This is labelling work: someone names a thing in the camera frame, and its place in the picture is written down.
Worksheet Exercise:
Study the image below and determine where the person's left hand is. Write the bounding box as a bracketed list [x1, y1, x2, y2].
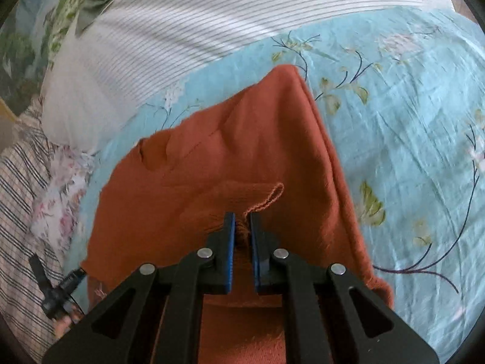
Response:
[53, 305, 85, 339]

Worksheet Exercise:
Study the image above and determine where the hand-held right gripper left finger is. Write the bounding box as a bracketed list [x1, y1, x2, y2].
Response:
[41, 211, 237, 364]

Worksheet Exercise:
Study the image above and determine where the plaid striped cloth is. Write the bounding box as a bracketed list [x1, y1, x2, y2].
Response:
[0, 99, 76, 361]

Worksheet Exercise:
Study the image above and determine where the white striped pillow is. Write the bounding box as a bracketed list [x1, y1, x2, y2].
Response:
[41, 0, 455, 155]

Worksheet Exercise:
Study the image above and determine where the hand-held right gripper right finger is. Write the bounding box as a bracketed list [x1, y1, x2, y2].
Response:
[249, 211, 441, 364]

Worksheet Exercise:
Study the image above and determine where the light blue floral bed sheet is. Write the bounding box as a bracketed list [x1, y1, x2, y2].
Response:
[64, 7, 485, 361]

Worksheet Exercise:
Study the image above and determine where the pink floral cloth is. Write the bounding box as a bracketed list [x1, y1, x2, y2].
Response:
[30, 148, 95, 251]

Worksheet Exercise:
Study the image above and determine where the rust orange knit garment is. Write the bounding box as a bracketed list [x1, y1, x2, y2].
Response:
[80, 64, 395, 364]

